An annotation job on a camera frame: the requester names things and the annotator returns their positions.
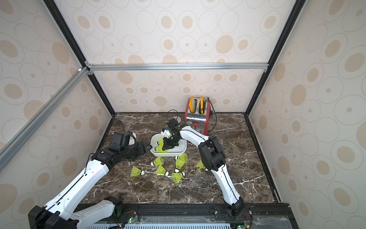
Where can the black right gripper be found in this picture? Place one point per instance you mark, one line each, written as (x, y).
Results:
(171, 140)

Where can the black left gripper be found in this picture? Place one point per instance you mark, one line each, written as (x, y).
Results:
(141, 150)

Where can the green shuttlecock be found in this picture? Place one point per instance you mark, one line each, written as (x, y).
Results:
(160, 148)
(201, 165)
(136, 172)
(160, 142)
(158, 161)
(161, 171)
(182, 157)
(178, 165)
(158, 151)
(177, 177)

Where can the white plastic storage box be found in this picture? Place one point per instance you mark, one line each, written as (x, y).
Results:
(176, 151)

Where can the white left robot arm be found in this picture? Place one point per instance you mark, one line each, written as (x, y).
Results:
(60, 212)

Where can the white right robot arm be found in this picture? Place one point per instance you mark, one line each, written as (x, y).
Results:
(213, 158)

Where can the red silver toaster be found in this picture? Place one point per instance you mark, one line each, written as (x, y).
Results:
(197, 113)

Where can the silver aluminium crossbar back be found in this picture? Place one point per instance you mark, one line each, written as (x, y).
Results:
(171, 67)

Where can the silver aluminium crossbar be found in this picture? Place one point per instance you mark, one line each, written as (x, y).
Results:
(171, 67)
(18, 141)

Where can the silver aluminium crossbar left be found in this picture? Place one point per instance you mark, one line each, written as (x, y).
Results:
(18, 141)

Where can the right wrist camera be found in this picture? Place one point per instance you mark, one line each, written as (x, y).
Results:
(171, 128)

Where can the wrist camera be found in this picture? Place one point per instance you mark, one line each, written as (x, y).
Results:
(171, 128)
(121, 140)

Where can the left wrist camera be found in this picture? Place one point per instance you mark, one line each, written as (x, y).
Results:
(121, 140)

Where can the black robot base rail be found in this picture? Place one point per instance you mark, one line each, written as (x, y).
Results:
(200, 216)

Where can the black corner frame post left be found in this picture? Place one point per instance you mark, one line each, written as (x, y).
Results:
(62, 25)

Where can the black corner frame post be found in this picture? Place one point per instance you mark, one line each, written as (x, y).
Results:
(62, 25)
(293, 16)

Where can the black corner frame post right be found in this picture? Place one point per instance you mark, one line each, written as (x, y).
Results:
(293, 16)

